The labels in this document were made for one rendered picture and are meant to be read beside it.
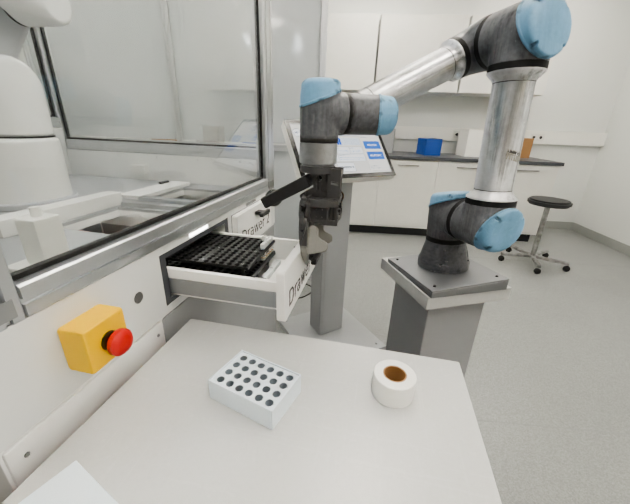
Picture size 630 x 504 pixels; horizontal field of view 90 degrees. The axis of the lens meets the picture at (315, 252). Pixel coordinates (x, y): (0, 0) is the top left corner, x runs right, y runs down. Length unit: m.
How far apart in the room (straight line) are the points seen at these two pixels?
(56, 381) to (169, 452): 0.19
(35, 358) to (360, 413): 0.46
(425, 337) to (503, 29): 0.78
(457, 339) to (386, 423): 0.62
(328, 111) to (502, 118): 0.41
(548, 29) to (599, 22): 4.29
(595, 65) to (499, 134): 4.30
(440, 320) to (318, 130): 0.68
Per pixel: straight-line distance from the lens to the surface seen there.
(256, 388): 0.55
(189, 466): 0.53
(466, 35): 0.96
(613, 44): 5.24
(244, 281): 0.64
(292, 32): 2.40
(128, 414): 0.61
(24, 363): 0.56
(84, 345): 0.55
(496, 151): 0.86
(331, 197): 0.65
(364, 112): 0.65
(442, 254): 1.00
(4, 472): 0.61
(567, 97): 5.01
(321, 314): 1.83
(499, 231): 0.87
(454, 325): 1.09
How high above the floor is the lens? 1.18
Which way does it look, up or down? 22 degrees down
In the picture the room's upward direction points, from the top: 2 degrees clockwise
